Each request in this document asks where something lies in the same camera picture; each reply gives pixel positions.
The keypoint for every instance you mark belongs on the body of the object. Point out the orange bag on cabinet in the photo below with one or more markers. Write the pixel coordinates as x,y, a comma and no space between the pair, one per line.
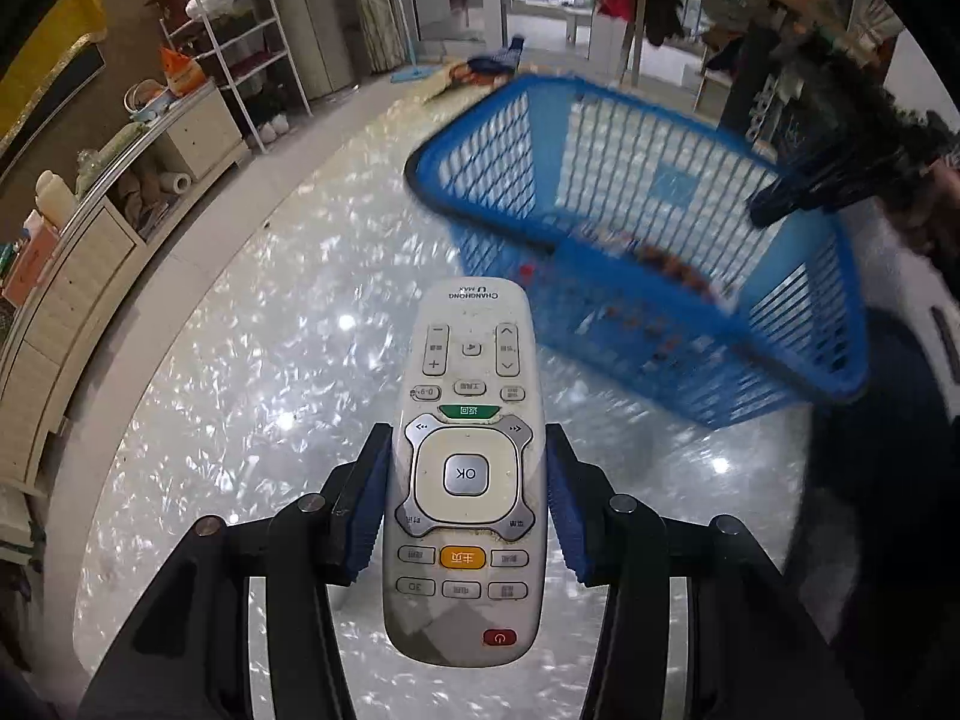
183,73

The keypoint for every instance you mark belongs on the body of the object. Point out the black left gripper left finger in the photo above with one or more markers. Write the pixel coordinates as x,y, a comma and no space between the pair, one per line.
183,652

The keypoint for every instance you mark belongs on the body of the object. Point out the white metal shelf rack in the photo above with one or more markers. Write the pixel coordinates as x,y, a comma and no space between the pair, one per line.
243,45

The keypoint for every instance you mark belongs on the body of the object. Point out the beige TV cabinet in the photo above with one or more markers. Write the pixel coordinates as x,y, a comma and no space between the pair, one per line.
97,260

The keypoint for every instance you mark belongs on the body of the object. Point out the blue plastic lattice basket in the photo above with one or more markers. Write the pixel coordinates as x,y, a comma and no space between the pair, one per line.
626,224

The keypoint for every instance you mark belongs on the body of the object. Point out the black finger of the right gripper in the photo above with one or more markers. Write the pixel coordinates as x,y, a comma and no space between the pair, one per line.
831,179

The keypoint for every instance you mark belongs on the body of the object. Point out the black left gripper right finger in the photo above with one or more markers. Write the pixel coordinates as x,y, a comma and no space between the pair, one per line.
753,651

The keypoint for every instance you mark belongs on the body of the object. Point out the blue mop on floor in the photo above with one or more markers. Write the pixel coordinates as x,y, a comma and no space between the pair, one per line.
481,69

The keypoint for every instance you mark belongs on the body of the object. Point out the white TV remote control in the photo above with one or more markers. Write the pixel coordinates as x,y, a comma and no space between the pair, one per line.
465,525

